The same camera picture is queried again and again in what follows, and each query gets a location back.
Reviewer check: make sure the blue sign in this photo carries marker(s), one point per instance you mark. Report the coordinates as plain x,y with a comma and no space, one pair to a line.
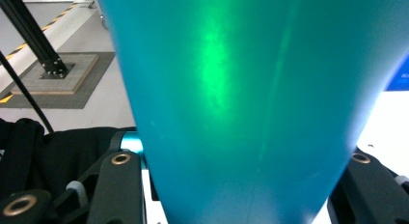
402,79

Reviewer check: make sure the black cloth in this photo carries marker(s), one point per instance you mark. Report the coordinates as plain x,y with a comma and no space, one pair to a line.
64,156

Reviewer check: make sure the black metal stand post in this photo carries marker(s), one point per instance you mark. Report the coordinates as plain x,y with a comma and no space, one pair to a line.
32,27

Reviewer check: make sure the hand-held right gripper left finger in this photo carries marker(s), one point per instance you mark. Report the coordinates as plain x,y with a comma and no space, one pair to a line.
119,191

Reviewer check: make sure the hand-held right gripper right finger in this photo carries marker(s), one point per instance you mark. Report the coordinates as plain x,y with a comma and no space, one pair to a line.
366,195

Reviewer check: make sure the dark grey floor mat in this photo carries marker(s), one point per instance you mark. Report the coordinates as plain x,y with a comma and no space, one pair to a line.
84,96

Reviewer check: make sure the grey square floor platform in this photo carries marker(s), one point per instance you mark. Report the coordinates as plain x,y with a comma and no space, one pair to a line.
38,86

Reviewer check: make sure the black metal stand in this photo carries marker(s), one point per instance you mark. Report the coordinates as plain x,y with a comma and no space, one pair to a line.
64,27

